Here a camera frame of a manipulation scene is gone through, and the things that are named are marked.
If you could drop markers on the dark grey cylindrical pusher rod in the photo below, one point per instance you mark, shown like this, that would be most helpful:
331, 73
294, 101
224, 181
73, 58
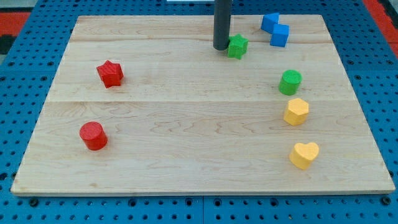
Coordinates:
221, 25

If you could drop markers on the green star block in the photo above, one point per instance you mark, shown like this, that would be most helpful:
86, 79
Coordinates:
237, 47

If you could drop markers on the red star block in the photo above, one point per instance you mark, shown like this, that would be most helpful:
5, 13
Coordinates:
110, 73

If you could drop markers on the blue cube block upper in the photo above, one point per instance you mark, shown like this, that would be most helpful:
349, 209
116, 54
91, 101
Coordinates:
269, 21

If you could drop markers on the blue cube block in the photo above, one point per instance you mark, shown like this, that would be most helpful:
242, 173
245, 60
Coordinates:
269, 21
280, 35

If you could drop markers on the blue cube block lower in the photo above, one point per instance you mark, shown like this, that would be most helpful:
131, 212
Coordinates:
280, 35

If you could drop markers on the green cylinder block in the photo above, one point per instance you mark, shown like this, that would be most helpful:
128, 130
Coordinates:
290, 82

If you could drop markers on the light wooden board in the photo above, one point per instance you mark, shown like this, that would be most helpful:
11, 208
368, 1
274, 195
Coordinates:
188, 120

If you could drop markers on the yellow hexagon block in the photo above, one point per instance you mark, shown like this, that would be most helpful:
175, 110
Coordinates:
296, 112

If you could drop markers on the yellow heart block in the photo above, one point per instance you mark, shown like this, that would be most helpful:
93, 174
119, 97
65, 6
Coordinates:
302, 155

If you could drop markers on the red cylinder block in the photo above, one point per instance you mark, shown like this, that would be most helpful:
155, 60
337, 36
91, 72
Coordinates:
93, 135

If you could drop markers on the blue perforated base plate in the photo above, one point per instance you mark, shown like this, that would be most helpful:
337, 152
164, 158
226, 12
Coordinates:
31, 63

